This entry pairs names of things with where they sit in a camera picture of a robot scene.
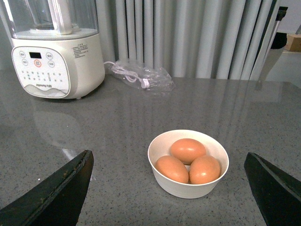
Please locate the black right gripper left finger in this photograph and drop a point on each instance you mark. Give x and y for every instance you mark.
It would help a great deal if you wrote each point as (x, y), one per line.
(57, 200)

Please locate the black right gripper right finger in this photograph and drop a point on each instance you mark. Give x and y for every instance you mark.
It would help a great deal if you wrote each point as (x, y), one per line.
(277, 194)

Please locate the brown egg front right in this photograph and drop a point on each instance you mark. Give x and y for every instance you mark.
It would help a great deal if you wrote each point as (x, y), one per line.
(204, 169)

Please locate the brown egg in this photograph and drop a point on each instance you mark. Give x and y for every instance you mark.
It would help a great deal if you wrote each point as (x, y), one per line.
(187, 150)
(204, 169)
(172, 168)

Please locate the brown egg at back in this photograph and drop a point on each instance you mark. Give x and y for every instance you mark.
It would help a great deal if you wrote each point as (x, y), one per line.
(187, 150)

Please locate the brown egg front left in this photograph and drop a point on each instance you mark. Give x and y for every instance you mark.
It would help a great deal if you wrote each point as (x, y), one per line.
(172, 168)

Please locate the cardboard box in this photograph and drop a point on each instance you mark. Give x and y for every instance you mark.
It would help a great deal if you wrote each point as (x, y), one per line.
(293, 42)

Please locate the white round bowl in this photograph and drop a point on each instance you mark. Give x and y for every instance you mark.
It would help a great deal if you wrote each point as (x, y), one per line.
(160, 146)

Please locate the metal stand with black clamp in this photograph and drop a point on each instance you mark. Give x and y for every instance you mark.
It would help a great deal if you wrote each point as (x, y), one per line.
(272, 42)

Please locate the cream Joyoung blender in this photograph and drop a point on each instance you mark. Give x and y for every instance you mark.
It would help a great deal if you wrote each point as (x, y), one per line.
(56, 46)

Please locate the clear plastic bag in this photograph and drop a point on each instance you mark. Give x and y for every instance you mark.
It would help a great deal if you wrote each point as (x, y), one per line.
(136, 75)

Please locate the grey curtain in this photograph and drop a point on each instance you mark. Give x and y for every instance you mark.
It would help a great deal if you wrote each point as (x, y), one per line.
(219, 39)

